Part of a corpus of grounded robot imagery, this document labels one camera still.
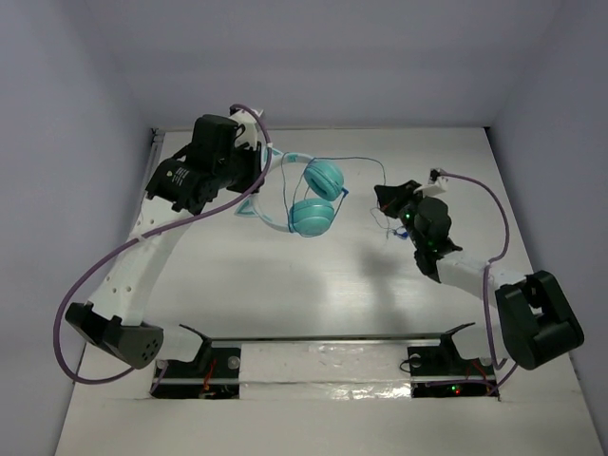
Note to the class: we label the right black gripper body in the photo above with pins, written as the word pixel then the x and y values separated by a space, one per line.
pixel 408 217

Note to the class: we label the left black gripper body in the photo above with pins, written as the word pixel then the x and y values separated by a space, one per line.
pixel 252 167

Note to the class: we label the teal cat-ear headphones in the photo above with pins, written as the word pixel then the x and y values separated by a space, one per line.
pixel 316 201

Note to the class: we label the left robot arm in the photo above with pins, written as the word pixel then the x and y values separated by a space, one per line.
pixel 225 162

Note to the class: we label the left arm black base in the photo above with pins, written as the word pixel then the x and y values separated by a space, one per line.
pixel 212 375

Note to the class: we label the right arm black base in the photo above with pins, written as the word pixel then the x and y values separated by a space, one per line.
pixel 440 372

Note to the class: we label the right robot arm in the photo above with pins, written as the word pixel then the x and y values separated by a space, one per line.
pixel 537 323

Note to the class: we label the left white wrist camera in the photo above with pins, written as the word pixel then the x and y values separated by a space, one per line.
pixel 247 132

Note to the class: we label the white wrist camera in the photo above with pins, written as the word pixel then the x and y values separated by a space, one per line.
pixel 247 132
pixel 436 184

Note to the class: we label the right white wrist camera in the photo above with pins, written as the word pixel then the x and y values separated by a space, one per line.
pixel 436 184

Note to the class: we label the left side aluminium rail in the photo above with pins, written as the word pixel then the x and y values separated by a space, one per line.
pixel 154 153

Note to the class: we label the aluminium rail with foil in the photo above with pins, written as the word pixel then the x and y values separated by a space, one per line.
pixel 334 367

